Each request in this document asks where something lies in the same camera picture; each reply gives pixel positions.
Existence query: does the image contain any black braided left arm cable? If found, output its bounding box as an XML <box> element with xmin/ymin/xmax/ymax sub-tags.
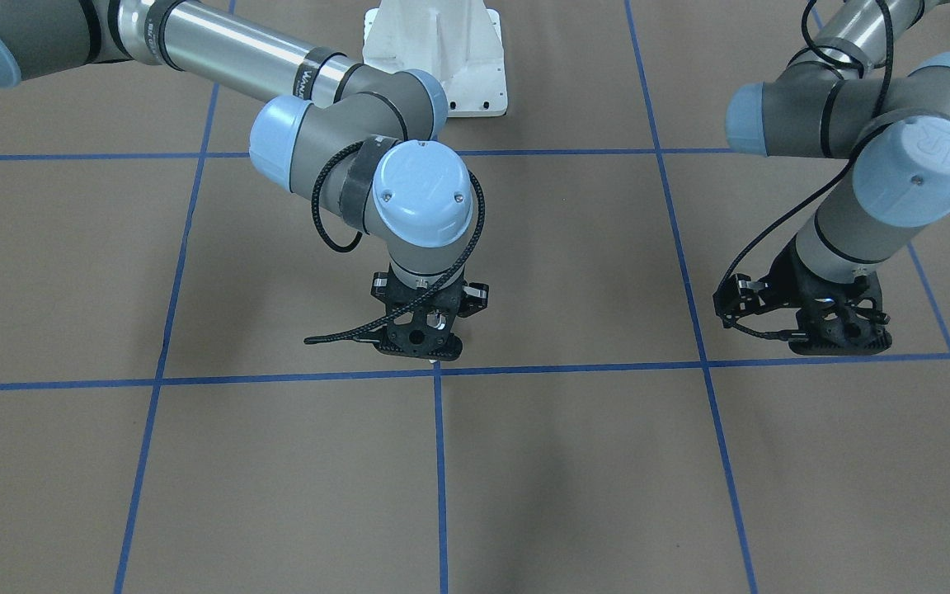
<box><xmin>712</xmin><ymin>0</ymin><xmax>896</xmax><ymax>341</ymax></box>

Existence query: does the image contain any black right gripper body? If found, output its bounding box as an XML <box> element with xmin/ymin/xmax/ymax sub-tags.
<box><xmin>369</xmin><ymin>277</ymin><xmax>489</xmax><ymax>361</ymax></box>

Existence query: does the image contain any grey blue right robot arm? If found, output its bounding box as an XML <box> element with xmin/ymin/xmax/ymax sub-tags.
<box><xmin>0</xmin><ymin>1</ymin><xmax>489</xmax><ymax>361</ymax></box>

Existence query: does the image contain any white metal robot base mount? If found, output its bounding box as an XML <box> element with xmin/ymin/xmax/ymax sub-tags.
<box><xmin>362</xmin><ymin>1</ymin><xmax>509</xmax><ymax>118</ymax></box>

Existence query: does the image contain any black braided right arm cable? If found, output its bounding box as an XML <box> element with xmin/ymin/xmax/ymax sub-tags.
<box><xmin>303</xmin><ymin>140</ymin><xmax>487</xmax><ymax>346</ymax></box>

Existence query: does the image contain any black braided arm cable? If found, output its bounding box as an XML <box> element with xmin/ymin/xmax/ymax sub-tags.
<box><xmin>712</xmin><ymin>0</ymin><xmax>896</xmax><ymax>341</ymax></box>
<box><xmin>303</xmin><ymin>140</ymin><xmax>487</xmax><ymax>346</ymax></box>

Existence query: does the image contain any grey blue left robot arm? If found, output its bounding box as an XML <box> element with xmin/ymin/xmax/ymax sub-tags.
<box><xmin>713</xmin><ymin>1</ymin><xmax>950</xmax><ymax>355</ymax></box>

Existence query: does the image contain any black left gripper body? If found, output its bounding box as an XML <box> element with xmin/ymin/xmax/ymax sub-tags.
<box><xmin>713</xmin><ymin>241</ymin><xmax>892</xmax><ymax>356</ymax></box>

